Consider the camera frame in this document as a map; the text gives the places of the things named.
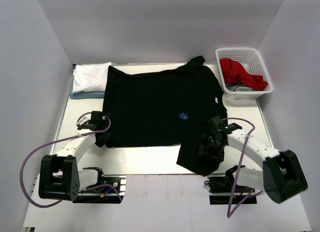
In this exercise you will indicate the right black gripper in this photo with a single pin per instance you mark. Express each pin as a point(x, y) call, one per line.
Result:
point(205, 140)

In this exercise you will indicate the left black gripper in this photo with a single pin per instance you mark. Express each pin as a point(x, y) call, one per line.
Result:
point(101, 143)

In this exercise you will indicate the black t shirt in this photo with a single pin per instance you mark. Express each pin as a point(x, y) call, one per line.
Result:
point(166, 108)

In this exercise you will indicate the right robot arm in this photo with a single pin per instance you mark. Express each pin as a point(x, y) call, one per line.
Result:
point(280, 174)

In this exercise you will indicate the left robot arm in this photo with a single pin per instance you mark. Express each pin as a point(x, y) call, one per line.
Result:
point(60, 178)

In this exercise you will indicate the folded light blue t shirt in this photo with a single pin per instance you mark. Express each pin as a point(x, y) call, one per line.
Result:
point(85, 95)

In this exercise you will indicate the folded white t shirt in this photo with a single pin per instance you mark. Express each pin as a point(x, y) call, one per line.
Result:
point(90, 77)

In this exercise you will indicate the grey t shirt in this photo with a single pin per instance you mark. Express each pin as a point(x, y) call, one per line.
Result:
point(239, 88)

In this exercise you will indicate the red t shirt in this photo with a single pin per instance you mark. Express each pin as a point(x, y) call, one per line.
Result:
point(234, 73)

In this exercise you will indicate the white plastic basket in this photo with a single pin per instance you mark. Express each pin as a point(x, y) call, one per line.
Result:
point(252, 62)

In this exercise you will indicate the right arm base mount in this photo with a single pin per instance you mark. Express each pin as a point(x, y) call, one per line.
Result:
point(219, 189)

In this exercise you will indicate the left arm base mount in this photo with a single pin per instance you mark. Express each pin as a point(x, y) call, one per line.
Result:
point(112, 191)

